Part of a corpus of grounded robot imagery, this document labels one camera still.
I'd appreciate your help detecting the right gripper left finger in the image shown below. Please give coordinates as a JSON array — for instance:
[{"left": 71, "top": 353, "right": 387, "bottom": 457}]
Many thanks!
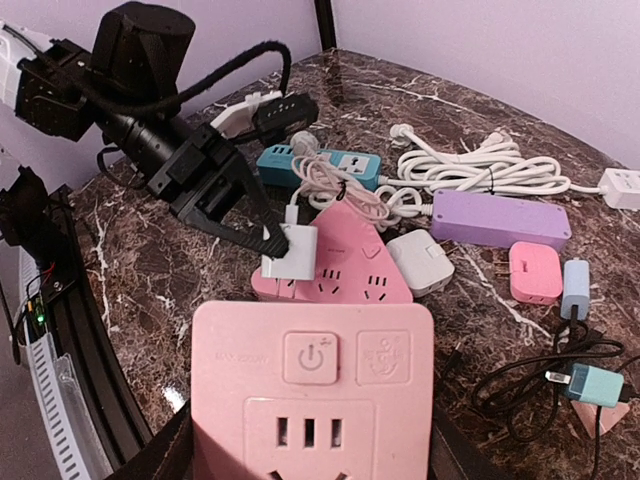
[{"left": 107, "top": 412, "right": 194, "bottom": 480}]

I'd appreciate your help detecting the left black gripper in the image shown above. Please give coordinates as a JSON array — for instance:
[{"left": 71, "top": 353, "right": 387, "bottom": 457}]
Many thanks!
[{"left": 96, "top": 113, "right": 288, "bottom": 258}]

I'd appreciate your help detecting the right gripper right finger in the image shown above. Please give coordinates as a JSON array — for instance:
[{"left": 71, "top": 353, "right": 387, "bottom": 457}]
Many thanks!
[{"left": 432, "top": 406, "right": 510, "bottom": 480}]

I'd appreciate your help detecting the white usb charger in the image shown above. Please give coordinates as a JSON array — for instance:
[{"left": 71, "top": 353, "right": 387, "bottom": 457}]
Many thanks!
[{"left": 259, "top": 192, "right": 319, "bottom": 282}]

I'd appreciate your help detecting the teal strip white cord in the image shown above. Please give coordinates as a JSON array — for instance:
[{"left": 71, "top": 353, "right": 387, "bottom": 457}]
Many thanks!
[{"left": 290, "top": 130, "right": 391, "bottom": 186}]

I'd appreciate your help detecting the pink triangular power strip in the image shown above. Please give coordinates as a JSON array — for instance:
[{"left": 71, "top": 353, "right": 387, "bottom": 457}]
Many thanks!
[{"left": 251, "top": 202, "right": 413, "bottom": 304}]

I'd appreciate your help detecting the pink white cube adapter cluster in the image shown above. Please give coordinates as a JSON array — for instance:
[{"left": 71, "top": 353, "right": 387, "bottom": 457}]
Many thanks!
[{"left": 191, "top": 301, "right": 434, "bottom": 479}]

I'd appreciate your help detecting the purple strip white cord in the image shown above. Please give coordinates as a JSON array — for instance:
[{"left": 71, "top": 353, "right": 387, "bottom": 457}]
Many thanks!
[{"left": 304, "top": 184, "right": 436, "bottom": 231}]

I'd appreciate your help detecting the teal charger plug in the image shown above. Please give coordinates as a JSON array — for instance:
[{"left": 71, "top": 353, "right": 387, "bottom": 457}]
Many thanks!
[{"left": 545, "top": 363, "right": 625, "bottom": 408}]

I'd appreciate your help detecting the white square adapter plug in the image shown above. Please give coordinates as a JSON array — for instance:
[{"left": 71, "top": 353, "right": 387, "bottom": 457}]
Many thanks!
[{"left": 386, "top": 229, "right": 455, "bottom": 298}]

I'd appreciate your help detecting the purple power strip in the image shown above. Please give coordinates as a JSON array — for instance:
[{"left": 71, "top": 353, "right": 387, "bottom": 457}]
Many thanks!
[{"left": 430, "top": 190, "right": 572, "bottom": 252}]

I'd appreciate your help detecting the pink charger plug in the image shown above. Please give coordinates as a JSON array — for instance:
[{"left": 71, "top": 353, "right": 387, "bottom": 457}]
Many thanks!
[{"left": 494, "top": 241, "right": 563, "bottom": 306}]

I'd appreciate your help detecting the light blue charger plug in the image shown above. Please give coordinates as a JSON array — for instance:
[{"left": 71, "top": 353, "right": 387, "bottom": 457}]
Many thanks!
[{"left": 560, "top": 259, "right": 590, "bottom": 321}]

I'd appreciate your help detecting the white power strip cord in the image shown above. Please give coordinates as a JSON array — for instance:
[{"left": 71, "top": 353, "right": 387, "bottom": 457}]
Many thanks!
[{"left": 389, "top": 124, "right": 606, "bottom": 196}]

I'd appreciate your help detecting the white power strip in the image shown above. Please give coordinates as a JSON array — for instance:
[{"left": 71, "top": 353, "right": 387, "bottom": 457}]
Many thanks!
[{"left": 598, "top": 168, "right": 640, "bottom": 210}]

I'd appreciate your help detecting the teal power strip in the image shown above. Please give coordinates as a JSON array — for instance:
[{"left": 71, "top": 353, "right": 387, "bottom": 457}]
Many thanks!
[{"left": 256, "top": 143, "right": 382, "bottom": 191}]

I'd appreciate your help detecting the small circuit board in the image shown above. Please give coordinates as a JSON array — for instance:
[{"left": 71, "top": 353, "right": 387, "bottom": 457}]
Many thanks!
[{"left": 27, "top": 294, "right": 46, "bottom": 334}]

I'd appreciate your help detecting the pink usb cable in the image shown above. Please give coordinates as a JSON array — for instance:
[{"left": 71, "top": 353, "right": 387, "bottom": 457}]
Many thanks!
[{"left": 289, "top": 154, "right": 392, "bottom": 226}]

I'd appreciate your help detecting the white slotted cable duct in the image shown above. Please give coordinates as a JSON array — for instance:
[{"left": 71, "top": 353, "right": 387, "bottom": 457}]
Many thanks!
[{"left": 26, "top": 333, "right": 91, "bottom": 480}]

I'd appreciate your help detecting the black frame left post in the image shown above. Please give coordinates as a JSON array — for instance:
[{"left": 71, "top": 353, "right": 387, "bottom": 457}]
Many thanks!
[{"left": 313, "top": 0, "right": 337, "bottom": 51}]

